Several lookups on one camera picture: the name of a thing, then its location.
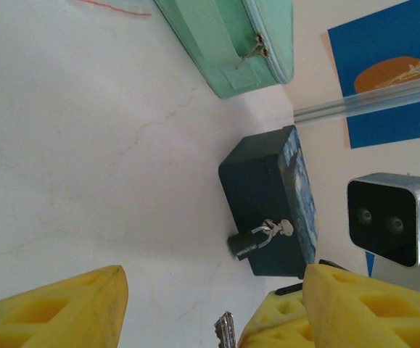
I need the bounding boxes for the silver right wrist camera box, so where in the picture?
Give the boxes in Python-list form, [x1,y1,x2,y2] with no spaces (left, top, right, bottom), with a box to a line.
[346,173,420,268]

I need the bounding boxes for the black padlock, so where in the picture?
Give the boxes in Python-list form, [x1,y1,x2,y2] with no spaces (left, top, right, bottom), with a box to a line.
[226,225,272,260]

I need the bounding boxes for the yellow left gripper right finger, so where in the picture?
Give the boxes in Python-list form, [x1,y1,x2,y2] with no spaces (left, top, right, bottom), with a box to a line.
[302,263,420,348]

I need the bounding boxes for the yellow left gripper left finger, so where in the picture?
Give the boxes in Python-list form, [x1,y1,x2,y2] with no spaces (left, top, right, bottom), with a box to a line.
[0,265,129,348]

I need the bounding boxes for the mint green zipper pouch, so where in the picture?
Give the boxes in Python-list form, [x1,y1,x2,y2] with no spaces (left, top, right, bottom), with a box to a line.
[154,0,295,100]

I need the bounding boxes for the silver spare key on ring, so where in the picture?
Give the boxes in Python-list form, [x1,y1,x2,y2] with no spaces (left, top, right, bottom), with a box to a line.
[267,218,295,237]

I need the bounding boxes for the dark blue starry tin box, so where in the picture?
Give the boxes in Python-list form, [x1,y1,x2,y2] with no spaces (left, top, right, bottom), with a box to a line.
[218,125,321,279]

